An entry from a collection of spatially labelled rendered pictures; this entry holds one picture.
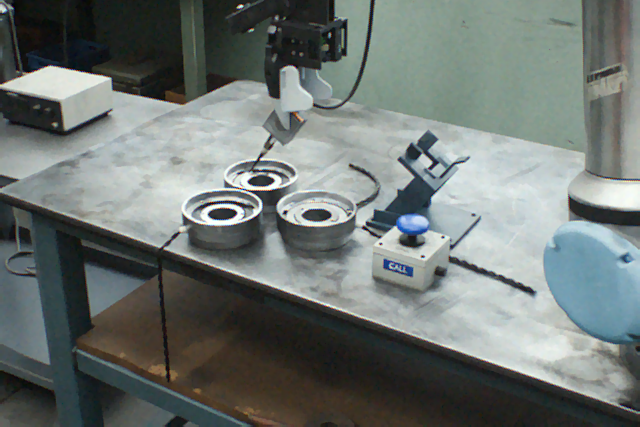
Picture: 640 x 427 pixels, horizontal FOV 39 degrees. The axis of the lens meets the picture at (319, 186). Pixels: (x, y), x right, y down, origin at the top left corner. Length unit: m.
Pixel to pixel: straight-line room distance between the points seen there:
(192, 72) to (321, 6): 1.62
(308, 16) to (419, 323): 0.41
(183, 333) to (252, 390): 0.18
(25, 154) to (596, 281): 1.26
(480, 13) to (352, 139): 1.33
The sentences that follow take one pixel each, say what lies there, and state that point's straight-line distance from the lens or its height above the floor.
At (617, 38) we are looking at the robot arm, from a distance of 0.76.
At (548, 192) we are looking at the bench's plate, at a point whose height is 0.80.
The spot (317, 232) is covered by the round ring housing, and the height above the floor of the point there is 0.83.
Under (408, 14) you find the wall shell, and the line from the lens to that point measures 2.87.
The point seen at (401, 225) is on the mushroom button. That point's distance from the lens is 1.07.
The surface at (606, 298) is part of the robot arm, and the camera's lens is 0.80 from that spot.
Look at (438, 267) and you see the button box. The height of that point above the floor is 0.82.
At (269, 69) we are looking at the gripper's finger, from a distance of 1.17.
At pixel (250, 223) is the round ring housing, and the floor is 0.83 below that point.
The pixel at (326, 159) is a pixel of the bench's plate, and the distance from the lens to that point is 1.42.
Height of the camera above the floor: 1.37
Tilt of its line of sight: 26 degrees down
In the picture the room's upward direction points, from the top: straight up
